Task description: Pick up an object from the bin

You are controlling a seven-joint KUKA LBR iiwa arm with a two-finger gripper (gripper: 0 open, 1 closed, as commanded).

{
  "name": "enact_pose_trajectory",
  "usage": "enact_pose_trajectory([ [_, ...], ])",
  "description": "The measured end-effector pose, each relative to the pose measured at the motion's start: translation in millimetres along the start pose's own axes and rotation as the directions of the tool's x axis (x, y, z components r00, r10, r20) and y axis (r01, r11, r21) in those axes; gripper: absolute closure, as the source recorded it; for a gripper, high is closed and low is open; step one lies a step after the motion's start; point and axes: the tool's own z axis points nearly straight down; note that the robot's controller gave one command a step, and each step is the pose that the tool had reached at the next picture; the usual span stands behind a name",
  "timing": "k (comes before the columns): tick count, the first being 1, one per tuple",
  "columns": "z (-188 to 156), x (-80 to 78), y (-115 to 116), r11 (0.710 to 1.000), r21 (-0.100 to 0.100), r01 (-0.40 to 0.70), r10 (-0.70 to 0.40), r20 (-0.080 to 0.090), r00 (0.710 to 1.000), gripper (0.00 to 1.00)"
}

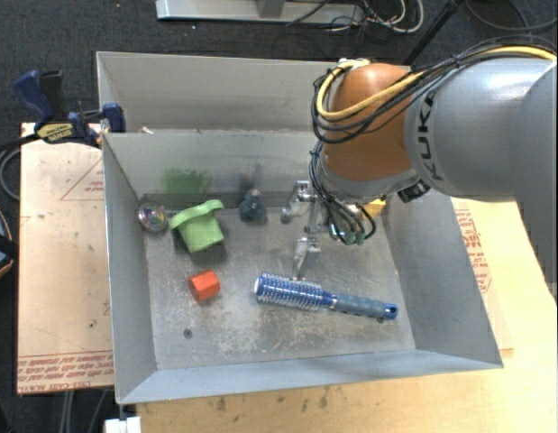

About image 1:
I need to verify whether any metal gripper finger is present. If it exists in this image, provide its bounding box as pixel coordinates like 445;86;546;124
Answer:
292;236;323;282
280;180;317;224

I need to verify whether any blue hair brush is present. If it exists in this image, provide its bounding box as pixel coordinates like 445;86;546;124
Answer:
253;272;398;321

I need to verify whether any dark teal toy figure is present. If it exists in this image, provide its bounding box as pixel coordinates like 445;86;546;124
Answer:
238;187;269;225

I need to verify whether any yellow block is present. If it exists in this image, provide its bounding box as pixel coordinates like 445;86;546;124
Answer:
362;198;389;218

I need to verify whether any grey metal bin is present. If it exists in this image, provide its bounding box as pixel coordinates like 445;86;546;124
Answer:
96;51;504;405

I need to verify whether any light green cup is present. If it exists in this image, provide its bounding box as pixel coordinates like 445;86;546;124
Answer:
168;198;226;254

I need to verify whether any orange-red hexagonal block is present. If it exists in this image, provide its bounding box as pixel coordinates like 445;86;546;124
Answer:
187;269;222;303

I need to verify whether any clear glass ball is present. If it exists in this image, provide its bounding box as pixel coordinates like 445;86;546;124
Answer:
138;201;169;234

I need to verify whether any brown cardboard board, red print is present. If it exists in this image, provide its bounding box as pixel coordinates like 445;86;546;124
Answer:
16;122;516;396

